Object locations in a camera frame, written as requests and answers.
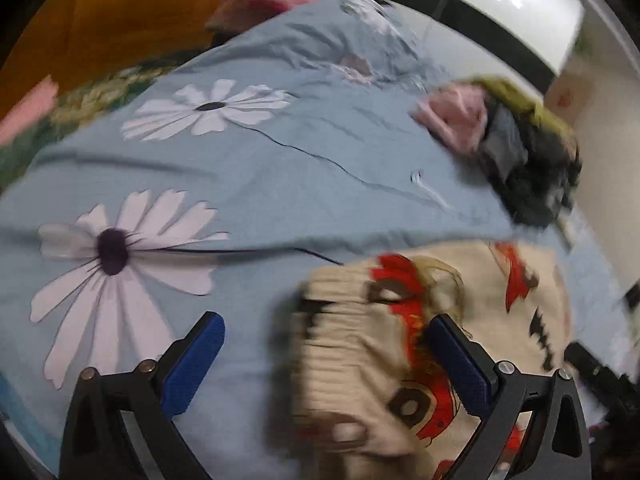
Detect pink garment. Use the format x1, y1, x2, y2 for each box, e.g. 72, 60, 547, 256
410, 84, 491, 156

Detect black garment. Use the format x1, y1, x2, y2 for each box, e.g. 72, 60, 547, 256
492, 125, 583, 228

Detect white and black wardrobe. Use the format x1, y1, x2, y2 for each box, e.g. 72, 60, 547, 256
295, 0, 586, 91

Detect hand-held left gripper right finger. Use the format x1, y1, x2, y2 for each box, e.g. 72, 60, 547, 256
427, 312, 593, 480

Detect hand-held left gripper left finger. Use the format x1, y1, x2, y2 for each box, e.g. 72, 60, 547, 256
59, 311, 227, 480

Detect cream car print pants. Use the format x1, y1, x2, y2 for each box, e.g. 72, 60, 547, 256
290, 240, 573, 480

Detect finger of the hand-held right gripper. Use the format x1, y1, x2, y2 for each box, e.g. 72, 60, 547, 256
564, 342, 632, 411

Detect beige door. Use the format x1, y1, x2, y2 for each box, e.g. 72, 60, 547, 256
545, 55, 640, 211

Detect olive green garment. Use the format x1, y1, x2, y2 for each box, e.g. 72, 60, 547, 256
460, 76, 576, 146

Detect pink cloth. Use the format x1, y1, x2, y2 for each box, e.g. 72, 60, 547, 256
0, 76, 60, 146

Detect dark grey sweater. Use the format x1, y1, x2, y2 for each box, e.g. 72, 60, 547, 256
480, 107, 528, 176

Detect blue floral duvet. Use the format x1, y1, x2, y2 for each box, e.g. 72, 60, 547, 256
0, 0, 640, 480

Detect wooden headboard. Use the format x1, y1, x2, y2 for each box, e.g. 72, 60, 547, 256
0, 0, 281, 111

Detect green floral bed sheet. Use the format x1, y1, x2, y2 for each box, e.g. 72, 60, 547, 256
0, 60, 186, 191

